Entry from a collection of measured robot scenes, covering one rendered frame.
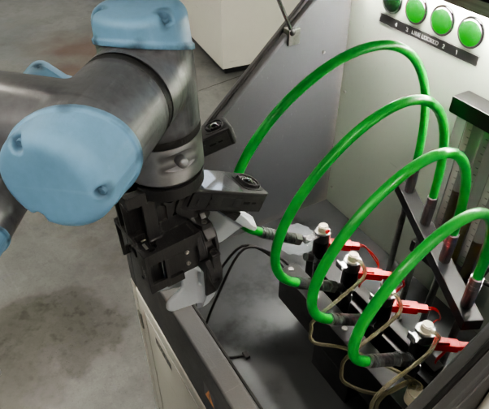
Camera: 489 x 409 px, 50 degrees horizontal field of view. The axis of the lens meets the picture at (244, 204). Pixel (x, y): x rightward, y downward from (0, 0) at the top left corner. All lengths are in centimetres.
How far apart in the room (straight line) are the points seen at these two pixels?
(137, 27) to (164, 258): 22
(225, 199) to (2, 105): 25
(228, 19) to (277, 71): 262
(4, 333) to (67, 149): 202
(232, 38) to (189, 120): 333
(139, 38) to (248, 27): 339
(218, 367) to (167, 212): 44
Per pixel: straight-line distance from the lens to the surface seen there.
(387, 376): 89
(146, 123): 36
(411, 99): 73
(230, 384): 89
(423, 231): 94
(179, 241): 51
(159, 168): 45
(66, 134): 32
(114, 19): 40
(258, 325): 110
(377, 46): 76
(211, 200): 52
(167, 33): 40
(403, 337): 91
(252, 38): 383
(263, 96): 110
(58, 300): 235
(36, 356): 220
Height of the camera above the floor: 171
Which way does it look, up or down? 40 degrees down
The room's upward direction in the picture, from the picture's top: straight up
